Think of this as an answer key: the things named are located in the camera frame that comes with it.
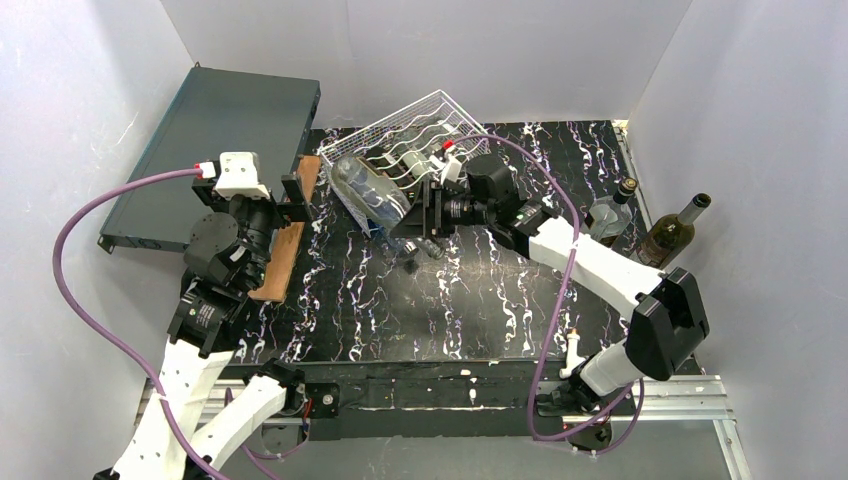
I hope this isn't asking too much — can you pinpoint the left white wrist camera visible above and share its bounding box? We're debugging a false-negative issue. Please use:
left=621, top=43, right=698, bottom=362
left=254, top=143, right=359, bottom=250
left=197, top=151, right=271, bottom=201

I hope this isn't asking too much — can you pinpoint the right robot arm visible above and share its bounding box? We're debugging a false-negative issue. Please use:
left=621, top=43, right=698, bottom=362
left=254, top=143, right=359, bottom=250
left=391, top=154, right=709, bottom=442

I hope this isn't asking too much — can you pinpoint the dark green wine bottle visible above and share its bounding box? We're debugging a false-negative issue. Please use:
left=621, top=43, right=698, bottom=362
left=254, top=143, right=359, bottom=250
left=365, top=146, right=406, bottom=180

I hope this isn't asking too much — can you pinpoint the blue glass bottle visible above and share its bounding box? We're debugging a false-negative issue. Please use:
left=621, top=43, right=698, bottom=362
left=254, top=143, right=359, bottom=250
left=369, top=224, right=419, bottom=262

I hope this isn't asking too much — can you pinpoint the purple cable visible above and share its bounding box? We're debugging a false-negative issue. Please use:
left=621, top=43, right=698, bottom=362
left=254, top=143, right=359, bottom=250
left=443, top=133, right=647, bottom=456
left=52, top=166, right=293, bottom=480

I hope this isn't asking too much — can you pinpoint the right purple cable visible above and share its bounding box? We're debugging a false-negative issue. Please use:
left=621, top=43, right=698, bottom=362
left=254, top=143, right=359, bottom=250
left=443, top=133, right=647, bottom=456

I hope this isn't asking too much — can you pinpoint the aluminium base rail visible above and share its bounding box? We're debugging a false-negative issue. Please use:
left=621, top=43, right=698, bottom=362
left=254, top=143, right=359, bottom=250
left=132, top=374, right=754, bottom=480

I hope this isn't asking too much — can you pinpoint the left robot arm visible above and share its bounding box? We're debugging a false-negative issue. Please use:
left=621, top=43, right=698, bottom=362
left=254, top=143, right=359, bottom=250
left=94, top=172, right=310, bottom=479

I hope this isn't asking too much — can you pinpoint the brown wooden board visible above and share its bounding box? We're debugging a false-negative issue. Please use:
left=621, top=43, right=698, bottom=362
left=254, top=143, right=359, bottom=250
left=249, top=156, right=321, bottom=302

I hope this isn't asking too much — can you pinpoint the white wire wine rack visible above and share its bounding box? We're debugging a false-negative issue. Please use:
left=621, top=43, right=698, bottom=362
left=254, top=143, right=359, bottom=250
left=317, top=89, right=492, bottom=238

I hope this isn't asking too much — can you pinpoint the olive wine bottle far right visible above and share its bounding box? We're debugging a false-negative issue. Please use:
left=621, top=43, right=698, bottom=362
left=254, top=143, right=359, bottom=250
left=630, top=193, right=712, bottom=269

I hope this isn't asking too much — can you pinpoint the dark grey flat box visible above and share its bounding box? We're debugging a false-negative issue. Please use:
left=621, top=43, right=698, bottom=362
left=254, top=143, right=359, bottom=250
left=98, top=66, right=321, bottom=253

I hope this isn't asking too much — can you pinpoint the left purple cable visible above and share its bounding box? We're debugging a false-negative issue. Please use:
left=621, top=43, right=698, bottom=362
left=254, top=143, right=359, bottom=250
left=52, top=166, right=293, bottom=480

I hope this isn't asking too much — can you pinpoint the clear square liquor bottle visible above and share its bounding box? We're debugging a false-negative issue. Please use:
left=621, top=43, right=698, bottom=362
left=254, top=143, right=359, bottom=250
left=581, top=177, right=638, bottom=248

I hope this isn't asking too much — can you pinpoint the clear round bottle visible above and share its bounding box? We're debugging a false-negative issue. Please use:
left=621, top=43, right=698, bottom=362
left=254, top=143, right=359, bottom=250
left=330, top=157, right=445, bottom=259

